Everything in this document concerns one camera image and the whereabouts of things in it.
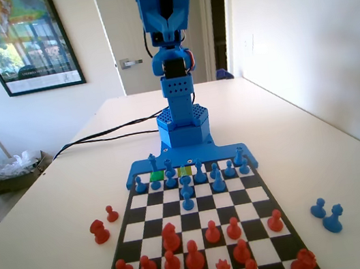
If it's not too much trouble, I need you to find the red chess rook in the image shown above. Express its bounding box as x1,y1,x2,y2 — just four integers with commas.
287,246,319,269

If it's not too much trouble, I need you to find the blue chess king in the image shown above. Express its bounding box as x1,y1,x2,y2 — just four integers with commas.
147,153,162,182

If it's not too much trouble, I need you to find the dark framed poster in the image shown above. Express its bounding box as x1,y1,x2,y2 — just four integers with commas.
0,0,88,99

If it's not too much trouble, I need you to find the black white chessboard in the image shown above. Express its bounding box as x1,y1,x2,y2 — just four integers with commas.
77,144,325,269

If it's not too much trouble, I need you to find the silver door handle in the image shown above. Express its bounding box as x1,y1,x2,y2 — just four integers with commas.
119,56,144,70

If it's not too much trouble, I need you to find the blue chess rook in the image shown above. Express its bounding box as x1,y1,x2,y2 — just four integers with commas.
162,158,176,179
231,146,247,168

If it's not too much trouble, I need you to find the blue chess pawn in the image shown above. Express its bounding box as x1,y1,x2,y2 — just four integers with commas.
179,191,195,212
132,174,148,195
308,197,329,220
222,159,237,179
162,172,178,191
149,175,162,192
236,157,251,177
207,161,221,180

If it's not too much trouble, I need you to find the striped servo wire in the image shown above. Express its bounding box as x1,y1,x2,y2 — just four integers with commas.
186,48,199,72

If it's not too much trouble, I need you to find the black power cable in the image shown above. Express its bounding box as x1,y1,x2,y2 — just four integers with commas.
48,108,175,162
60,126,161,151

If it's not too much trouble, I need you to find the cardboard box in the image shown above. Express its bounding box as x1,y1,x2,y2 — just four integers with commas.
0,148,53,195

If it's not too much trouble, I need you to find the white plastic wrap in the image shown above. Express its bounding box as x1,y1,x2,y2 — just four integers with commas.
0,148,44,181

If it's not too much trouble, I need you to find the black camera cable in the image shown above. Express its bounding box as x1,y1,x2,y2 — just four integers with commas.
143,31,155,58

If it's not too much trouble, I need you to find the white door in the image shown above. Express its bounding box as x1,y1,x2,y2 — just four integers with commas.
93,0,224,99

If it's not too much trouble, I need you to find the small blue object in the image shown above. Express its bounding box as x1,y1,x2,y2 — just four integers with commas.
213,67,234,83

